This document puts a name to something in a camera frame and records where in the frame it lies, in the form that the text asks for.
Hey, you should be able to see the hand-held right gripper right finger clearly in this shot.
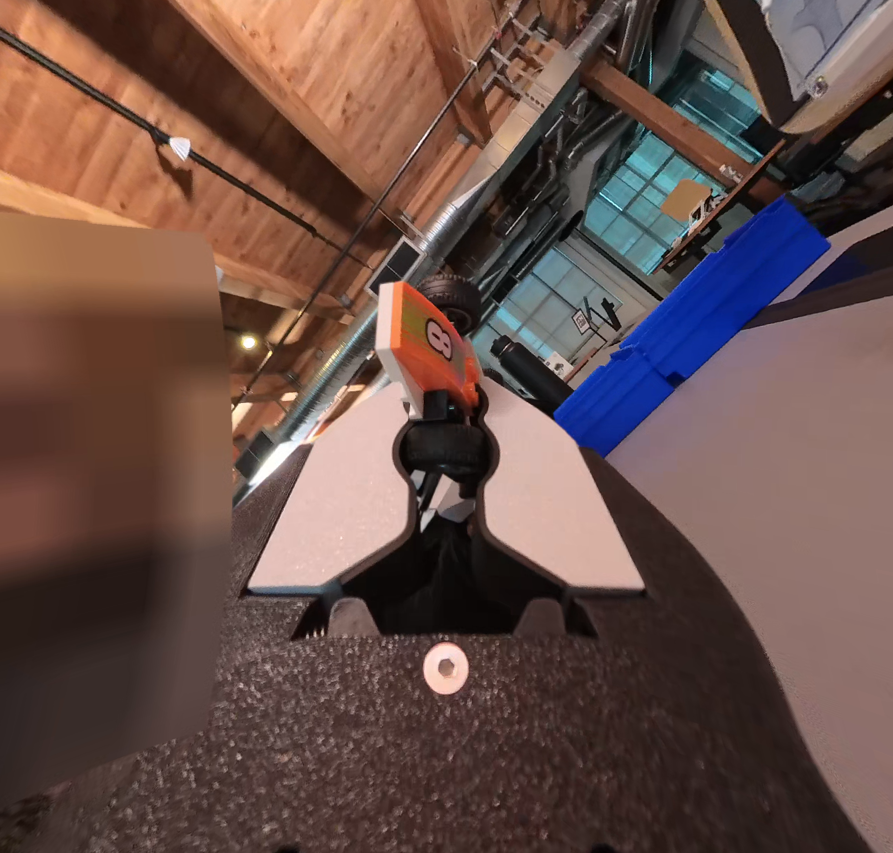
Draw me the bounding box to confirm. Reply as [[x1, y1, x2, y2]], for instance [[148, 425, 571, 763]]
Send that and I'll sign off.
[[472, 410, 648, 603]]

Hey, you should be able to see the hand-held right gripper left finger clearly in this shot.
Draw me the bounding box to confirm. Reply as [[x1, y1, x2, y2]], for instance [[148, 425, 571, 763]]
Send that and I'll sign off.
[[246, 396, 420, 601]]

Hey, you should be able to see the black water bottle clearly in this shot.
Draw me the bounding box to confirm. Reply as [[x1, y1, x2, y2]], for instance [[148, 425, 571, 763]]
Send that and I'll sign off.
[[489, 334, 573, 407]]

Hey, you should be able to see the orange lego race car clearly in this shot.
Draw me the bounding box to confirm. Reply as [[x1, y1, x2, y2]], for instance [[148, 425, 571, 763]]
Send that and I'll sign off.
[[374, 275, 498, 519]]

